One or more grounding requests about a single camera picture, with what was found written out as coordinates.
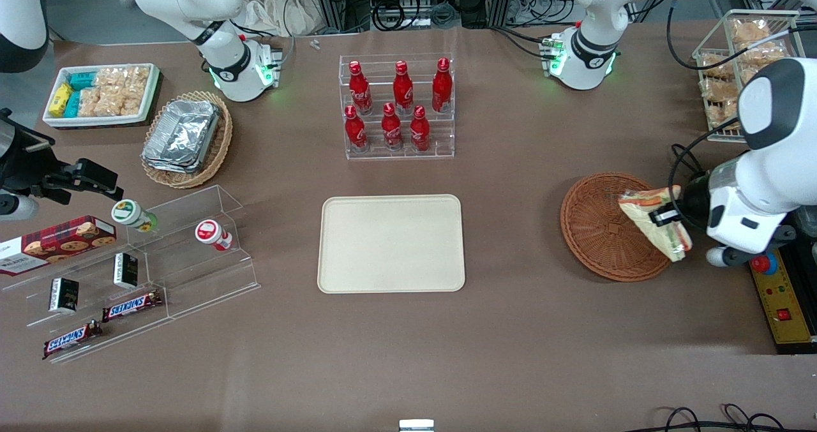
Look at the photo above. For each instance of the black countertop appliance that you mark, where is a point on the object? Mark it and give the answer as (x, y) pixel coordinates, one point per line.
(807, 228)

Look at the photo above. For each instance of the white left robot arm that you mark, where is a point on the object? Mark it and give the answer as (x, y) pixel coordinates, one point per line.
(772, 164)

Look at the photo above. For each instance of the brown round wicker basket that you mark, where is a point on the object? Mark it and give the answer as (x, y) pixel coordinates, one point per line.
(593, 228)

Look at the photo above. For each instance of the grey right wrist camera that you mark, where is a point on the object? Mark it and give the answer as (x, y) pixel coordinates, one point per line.
(14, 207)

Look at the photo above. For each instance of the cream plastic tray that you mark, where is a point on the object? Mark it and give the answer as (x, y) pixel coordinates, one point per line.
(390, 244)

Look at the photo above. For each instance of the red lid snack cup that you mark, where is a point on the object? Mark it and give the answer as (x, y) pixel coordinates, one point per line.
(209, 232)

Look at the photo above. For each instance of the brown table cover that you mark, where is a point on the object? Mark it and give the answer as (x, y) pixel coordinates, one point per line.
(542, 355)

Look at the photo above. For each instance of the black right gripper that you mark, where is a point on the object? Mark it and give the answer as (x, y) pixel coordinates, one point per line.
(27, 166)

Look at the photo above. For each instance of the white rectangular bin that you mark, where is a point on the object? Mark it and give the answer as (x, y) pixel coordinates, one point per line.
(150, 100)

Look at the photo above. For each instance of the aluminium foil container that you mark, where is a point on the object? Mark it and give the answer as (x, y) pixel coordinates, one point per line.
(167, 166)
(182, 132)

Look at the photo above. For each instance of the triangle sandwich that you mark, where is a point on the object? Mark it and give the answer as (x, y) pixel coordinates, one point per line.
(651, 224)

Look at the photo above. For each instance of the red tartan cookie box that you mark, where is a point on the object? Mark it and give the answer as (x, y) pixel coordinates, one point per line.
(57, 244)

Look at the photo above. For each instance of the light oval wicker basket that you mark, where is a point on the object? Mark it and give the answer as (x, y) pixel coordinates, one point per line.
(220, 135)

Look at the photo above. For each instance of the Snickers chocolate bar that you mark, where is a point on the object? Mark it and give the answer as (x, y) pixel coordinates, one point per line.
(70, 340)
(131, 305)

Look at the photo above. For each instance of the small black white box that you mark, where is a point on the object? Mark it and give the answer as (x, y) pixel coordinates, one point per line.
(126, 270)
(64, 295)

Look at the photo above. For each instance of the yellow snack packet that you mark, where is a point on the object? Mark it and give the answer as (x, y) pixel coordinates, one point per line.
(60, 99)

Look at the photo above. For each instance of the white cloth bundle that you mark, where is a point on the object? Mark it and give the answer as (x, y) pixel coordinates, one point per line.
(274, 7)

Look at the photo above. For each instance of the clear acrylic stepped shelf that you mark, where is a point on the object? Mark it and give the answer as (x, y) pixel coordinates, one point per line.
(191, 272)

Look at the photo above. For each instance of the green lid snack cup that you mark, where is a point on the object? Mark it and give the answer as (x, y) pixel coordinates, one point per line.
(127, 212)

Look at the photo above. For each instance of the red cola bottle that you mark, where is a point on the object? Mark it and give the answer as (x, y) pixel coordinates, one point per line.
(442, 87)
(355, 131)
(391, 129)
(402, 90)
(419, 131)
(360, 90)

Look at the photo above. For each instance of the yellow emergency stop box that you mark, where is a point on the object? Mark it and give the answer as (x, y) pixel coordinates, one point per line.
(788, 298)

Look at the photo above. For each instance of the teal snack packet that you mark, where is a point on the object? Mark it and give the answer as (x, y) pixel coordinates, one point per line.
(83, 79)
(72, 104)

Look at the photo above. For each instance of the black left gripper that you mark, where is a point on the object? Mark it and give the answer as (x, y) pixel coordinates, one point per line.
(692, 203)

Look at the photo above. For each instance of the clear acrylic bottle rack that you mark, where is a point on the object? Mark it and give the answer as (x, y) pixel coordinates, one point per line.
(440, 135)

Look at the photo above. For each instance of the clear snack bag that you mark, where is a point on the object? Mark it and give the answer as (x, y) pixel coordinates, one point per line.
(766, 55)
(94, 103)
(108, 76)
(718, 110)
(718, 68)
(750, 32)
(138, 78)
(127, 104)

